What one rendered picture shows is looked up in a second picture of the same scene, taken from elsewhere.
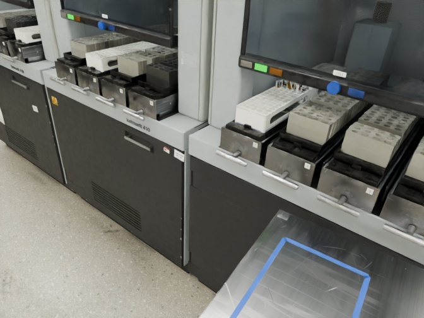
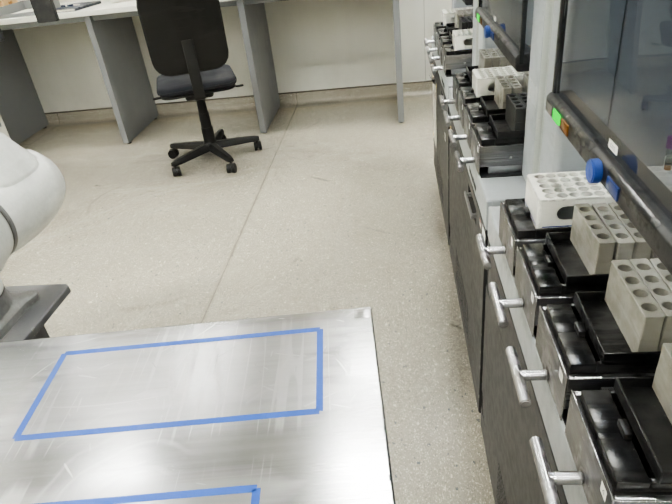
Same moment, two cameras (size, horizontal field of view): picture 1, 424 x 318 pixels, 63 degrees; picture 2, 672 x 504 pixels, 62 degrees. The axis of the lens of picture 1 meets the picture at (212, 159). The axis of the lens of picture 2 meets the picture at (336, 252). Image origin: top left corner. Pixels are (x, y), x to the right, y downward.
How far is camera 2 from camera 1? 0.69 m
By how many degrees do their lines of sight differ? 52
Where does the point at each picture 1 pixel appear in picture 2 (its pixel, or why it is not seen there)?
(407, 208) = (580, 434)
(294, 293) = (241, 365)
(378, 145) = (633, 307)
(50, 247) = (387, 308)
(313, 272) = (284, 367)
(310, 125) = (585, 235)
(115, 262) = (430, 362)
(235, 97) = (553, 164)
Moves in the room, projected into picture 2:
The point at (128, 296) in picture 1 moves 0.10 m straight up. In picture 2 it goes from (407, 406) to (406, 381)
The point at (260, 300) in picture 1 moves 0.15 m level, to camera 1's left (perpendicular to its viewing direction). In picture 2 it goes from (214, 348) to (177, 295)
